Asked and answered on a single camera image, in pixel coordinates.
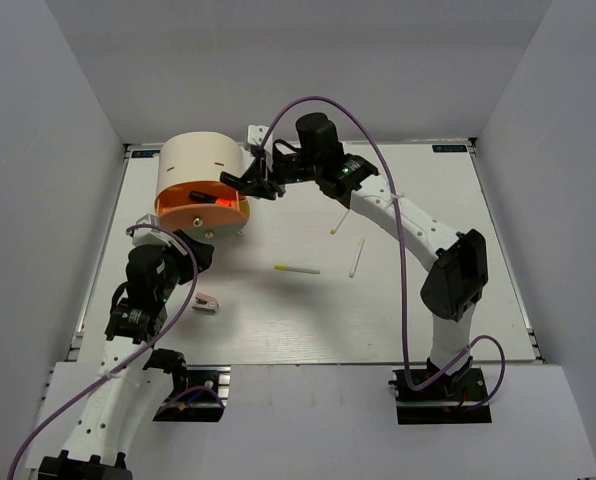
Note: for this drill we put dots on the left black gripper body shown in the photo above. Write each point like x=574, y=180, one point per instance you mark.
x=180, y=269

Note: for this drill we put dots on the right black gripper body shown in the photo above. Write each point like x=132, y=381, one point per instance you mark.
x=284, y=169

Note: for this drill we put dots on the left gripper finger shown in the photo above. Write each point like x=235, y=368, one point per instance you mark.
x=180, y=240
x=203, y=254

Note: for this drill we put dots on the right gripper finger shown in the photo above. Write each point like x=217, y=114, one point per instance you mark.
x=251, y=178
x=263, y=189

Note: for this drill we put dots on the pink highlighter black body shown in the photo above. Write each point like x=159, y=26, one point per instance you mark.
x=224, y=202

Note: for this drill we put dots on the orange highlighter black body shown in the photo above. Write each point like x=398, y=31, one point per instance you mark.
x=201, y=197

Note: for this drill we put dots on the white pen yellow cap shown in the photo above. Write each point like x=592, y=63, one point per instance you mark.
x=334, y=229
x=296, y=269

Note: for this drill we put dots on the white pen pale cap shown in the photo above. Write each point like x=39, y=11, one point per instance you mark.
x=356, y=258

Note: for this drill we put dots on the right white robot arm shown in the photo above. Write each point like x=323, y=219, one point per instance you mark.
x=455, y=262

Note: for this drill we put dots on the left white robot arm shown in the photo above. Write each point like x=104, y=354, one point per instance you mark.
x=135, y=376

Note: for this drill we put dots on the cream cylindrical drawer organizer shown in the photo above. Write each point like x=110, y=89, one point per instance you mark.
x=197, y=156

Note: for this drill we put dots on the pink white mini stapler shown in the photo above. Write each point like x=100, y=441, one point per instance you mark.
x=205, y=304

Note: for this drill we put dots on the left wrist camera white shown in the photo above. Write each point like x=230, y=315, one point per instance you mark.
x=148, y=234

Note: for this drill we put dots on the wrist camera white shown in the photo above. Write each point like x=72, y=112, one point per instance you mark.
x=255, y=134
x=148, y=234

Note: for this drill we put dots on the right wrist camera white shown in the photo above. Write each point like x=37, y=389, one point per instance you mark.
x=255, y=134

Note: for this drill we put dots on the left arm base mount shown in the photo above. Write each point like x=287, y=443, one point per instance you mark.
x=202, y=398

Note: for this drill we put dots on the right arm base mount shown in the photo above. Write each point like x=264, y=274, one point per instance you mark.
x=433, y=406

